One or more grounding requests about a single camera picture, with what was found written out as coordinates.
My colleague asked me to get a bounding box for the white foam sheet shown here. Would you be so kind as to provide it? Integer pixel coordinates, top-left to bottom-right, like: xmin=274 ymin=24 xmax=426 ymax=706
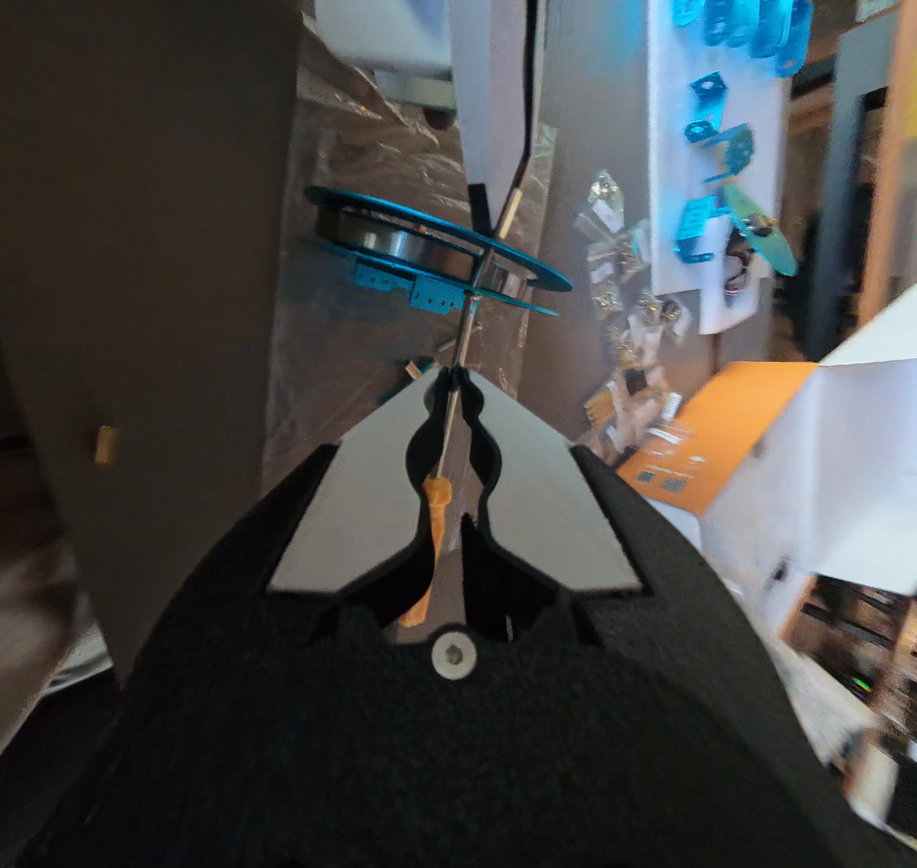
xmin=648 ymin=0 xmax=789 ymax=335

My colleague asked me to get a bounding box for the blue angled bracket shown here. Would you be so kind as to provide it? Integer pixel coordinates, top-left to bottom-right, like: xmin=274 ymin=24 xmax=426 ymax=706
xmin=705 ymin=123 xmax=757 ymax=185

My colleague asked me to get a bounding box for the pile of small hardware bags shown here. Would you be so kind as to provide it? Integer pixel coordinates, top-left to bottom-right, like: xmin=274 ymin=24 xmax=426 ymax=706
xmin=573 ymin=169 xmax=687 ymax=457

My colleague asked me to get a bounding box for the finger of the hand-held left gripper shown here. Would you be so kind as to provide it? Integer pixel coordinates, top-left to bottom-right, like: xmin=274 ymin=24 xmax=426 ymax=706
xmin=314 ymin=0 xmax=454 ymax=75
xmin=373 ymin=0 xmax=553 ymax=239

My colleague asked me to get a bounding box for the clear plastic bag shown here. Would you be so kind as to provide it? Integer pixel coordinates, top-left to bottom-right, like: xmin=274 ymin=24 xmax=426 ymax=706
xmin=261 ymin=23 xmax=560 ymax=482

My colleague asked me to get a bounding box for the teal oval plate with servo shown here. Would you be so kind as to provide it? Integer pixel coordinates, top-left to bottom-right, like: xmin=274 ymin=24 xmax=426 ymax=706
xmin=722 ymin=184 xmax=800 ymax=278

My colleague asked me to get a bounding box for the red white servo cable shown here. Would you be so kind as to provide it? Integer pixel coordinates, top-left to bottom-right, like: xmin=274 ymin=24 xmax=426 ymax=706
xmin=724 ymin=238 xmax=760 ymax=307

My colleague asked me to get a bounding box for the orange white cardboard box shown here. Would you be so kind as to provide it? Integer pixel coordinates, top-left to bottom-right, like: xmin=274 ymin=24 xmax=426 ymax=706
xmin=616 ymin=302 xmax=917 ymax=640

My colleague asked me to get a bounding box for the wide blue U bracket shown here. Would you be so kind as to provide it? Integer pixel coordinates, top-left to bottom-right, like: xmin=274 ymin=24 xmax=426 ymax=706
xmin=675 ymin=196 xmax=732 ymax=265

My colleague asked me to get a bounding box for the blue round turntable assembly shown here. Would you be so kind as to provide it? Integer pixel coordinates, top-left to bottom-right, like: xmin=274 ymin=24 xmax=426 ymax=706
xmin=297 ymin=186 xmax=574 ymax=319

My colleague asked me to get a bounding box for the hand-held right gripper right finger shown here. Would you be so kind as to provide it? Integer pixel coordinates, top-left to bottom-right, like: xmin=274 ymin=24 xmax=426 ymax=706
xmin=458 ymin=367 xmax=643 ymax=597

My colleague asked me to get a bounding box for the small blue bracket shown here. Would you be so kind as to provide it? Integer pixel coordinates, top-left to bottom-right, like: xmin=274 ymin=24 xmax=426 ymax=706
xmin=684 ymin=72 xmax=729 ymax=146

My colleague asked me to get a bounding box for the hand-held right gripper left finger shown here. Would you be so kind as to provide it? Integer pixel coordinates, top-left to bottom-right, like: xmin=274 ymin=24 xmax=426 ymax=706
xmin=267 ymin=367 xmax=448 ymax=597

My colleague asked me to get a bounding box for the long orange rod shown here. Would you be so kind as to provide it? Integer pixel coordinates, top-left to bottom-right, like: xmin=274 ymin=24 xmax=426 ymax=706
xmin=397 ymin=234 xmax=502 ymax=629

